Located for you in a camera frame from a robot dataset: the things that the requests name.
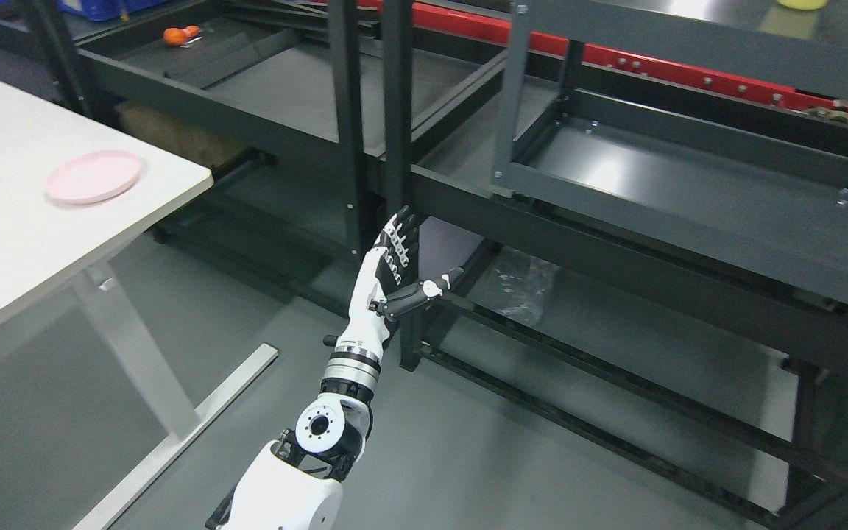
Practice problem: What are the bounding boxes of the orange fruit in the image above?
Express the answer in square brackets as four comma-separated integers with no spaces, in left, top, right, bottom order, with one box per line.
[163,26,202,47]

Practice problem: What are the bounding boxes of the yellow plastic cup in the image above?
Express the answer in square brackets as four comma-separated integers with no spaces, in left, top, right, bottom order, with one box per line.
[777,0,829,11]

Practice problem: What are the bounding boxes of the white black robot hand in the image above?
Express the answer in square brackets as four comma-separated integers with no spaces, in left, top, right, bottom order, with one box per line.
[332,205,464,363]

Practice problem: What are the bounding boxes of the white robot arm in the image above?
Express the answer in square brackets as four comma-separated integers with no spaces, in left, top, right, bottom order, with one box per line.
[203,347,381,529]

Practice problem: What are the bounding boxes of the grey metal shelf unit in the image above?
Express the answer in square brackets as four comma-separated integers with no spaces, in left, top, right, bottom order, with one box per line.
[492,1,848,305]

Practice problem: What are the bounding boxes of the dark metal shelf rack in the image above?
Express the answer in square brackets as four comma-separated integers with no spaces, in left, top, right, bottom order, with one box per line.
[0,0,848,530]

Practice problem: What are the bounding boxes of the pink plastic plate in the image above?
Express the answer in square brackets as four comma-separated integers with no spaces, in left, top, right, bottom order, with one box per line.
[44,149,144,205]

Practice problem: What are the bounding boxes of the white table right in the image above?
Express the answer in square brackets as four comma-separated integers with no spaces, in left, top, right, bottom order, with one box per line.
[0,81,277,529]

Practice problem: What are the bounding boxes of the blue plastic crate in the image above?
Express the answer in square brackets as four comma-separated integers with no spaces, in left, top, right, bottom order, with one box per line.
[0,1,167,21]

